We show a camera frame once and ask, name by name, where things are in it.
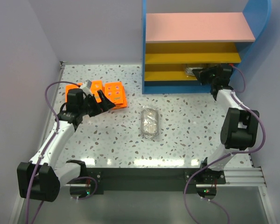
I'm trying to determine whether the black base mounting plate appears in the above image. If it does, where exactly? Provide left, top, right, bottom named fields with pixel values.
left=84, top=167, right=226, bottom=195

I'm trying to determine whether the orange Scrub Mommy box bottom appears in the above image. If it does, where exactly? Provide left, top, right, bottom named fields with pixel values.
left=108, top=85, right=127, bottom=109

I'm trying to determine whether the blue pink yellow shelf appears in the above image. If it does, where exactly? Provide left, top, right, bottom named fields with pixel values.
left=142, top=0, right=272, bottom=94

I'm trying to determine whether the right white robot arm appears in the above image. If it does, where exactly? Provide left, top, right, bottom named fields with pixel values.
left=189, top=63, right=259, bottom=183

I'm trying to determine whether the orange Scrub Mommy box top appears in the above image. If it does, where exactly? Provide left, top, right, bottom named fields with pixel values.
left=104, top=82, right=126, bottom=106

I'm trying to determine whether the orange sponge box far left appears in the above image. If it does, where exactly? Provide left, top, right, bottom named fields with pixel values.
left=64, top=82, right=83, bottom=104

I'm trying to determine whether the orange scrub mommy box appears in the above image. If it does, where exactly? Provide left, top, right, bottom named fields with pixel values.
left=104, top=82, right=126, bottom=106
left=108, top=85, right=127, bottom=109

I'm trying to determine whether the orange sponge box stack middle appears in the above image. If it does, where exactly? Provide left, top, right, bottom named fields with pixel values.
left=88, top=80, right=104, bottom=103

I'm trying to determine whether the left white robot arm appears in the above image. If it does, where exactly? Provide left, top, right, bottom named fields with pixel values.
left=17, top=88, right=115, bottom=202

